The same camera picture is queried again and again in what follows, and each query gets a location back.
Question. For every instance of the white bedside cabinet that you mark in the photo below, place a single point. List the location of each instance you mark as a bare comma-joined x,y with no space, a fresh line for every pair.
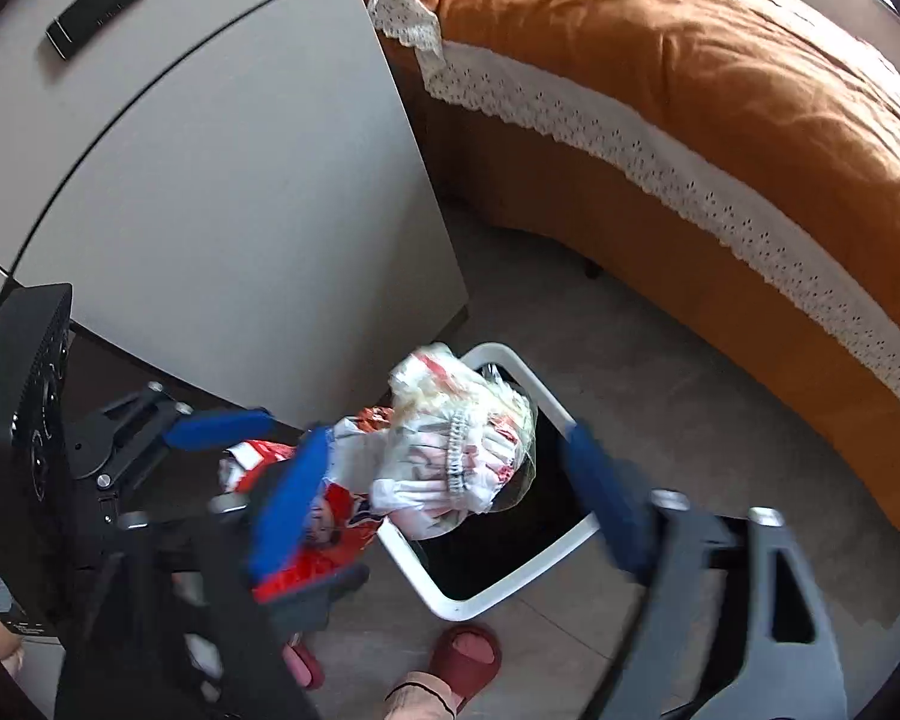
233,191

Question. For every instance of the orange bed cover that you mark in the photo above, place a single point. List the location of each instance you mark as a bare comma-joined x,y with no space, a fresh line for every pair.
771,92

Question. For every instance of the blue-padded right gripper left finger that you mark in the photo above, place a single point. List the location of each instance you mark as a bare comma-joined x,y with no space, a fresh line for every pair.
210,651

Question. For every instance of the dark red slipper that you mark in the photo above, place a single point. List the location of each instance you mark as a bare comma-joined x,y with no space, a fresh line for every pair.
467,658

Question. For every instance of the white red snack wrapper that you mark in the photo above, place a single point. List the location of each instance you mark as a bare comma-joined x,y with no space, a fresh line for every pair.
450,440

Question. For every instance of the red white snack bag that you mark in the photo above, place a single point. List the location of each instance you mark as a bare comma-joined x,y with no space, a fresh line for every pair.
339,527

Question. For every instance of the white square trash bin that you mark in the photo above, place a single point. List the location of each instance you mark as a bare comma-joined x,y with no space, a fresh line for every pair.
536,519

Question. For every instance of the black drawer handle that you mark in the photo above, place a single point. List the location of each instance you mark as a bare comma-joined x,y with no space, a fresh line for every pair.
75,26

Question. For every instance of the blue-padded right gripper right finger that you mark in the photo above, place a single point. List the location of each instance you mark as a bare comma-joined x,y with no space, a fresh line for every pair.
773,653

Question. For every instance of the white lace bed sheet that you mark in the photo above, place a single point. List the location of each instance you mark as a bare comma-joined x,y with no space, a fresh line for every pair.
750,226

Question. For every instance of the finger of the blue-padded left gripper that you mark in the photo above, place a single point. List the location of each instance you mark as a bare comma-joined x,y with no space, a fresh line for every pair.
218,429
296,602

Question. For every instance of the pink slipper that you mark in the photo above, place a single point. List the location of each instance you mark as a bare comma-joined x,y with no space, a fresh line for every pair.
303,664

